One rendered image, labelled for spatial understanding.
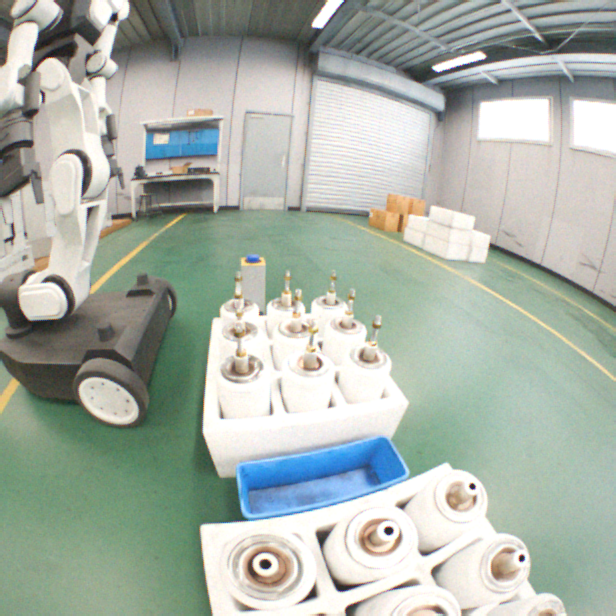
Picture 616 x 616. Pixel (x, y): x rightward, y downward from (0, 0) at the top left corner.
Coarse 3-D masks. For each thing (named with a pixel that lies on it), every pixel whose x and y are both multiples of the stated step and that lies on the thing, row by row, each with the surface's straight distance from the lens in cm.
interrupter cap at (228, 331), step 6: (228, 324) 57; (246, 324) 56; (252, 324) 56; (222, 330) 55; (228, 330) 55; (246, 330) 55; (252, 330) 54; (228, 336) 53; (246, 336) 52; (252, 336) 52
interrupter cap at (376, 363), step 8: (352, 352) 50; (360, 352) 51; (376, 352) 52; (384, 352) 52; (352, 360) 48; (360, 360) 49; (368, 360) 50; (376, 360) 50; (384, 360) 50; (368, 368) 48; (376, 368) 48
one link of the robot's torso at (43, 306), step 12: (36, 276) 98; (24, 288) 93; (36, 288) 89; (48, 288) 86; (24, 300) 94; (36, 300) 90; (48, 300) 86; (60, 300) 84; (24, 312) 96; (36, 312) 92; (48, 312) 89; (60, 312) 87
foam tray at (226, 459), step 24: (216, 336) 67; (264, 336) 66; (216, 360) 59; (264, 360) 58; (216, 384) 53; (336, 384) 54; (216, 408) 49; (336, 408) 49; (360, 408) 50; (384, 408) 52; (216, 432) 46; (240, 432) 46; (264, 432) 46; (288, 432) 47; (312, 432) 49; (336, 432) 51; (360, 432) 55; (384, 432) 59; (216, 456) 52; (240, 456) 52; (264, 456) 53
